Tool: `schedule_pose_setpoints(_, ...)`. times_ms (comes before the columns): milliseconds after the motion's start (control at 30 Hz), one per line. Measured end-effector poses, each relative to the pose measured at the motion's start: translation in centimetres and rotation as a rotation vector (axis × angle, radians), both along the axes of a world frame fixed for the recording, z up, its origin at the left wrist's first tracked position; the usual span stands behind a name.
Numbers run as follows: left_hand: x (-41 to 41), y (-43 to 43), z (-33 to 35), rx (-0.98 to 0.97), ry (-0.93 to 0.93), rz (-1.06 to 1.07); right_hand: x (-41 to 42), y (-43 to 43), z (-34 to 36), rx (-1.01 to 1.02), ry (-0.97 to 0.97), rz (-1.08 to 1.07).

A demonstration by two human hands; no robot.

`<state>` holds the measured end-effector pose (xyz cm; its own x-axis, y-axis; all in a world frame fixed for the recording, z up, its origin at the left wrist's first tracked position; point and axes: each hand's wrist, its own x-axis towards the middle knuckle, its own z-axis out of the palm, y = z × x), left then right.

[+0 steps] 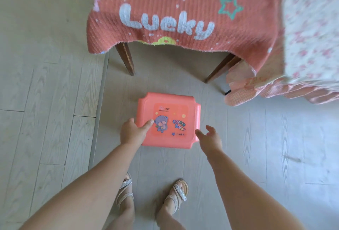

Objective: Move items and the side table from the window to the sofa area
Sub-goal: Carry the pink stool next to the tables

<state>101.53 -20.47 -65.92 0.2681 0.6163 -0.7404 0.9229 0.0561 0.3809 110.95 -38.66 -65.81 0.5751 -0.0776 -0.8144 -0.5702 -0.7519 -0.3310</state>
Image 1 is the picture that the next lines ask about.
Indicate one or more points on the white floral bed sheet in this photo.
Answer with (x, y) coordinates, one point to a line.
(312, 26)

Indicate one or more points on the person's leg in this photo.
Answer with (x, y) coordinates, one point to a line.
(124, 215)
(166, 216)

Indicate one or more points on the person's left leg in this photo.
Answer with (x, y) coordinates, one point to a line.
(124, 215)

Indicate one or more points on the pink plastic stool with sticker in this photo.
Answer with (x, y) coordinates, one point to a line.
(174, 105)

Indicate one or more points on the person's left hand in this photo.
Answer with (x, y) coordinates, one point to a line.
(131, 133)

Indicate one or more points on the person's left thumb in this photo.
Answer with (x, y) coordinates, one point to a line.
(147, 125)

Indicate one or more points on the silver glitter left sandal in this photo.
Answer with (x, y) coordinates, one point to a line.
(124, 194)

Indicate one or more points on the coral quilted blanket with lettering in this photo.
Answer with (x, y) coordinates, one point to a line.
(164, 7)

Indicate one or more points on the silver glitter right sandal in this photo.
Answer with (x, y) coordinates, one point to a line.
(179, 192)

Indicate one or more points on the pink ruffled bed skirt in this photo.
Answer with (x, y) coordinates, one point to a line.
(264, 87)

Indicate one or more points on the person's right thumb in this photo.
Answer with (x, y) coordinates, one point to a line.
(199, 133)

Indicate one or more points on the person's right leg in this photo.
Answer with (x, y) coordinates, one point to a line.
(166, 216)

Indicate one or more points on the person's right forearm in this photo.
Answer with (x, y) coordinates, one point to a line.
(246, 198)

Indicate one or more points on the dark wooden table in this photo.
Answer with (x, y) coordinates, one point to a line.
(126, 57)

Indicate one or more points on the silver glitter sandal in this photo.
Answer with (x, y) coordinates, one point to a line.
(124, 194)
(179, 192)

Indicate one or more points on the person's left forearm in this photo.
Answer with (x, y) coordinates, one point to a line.
(87, 192)

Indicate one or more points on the person's right hand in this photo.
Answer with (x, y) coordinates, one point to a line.
(211, 142)

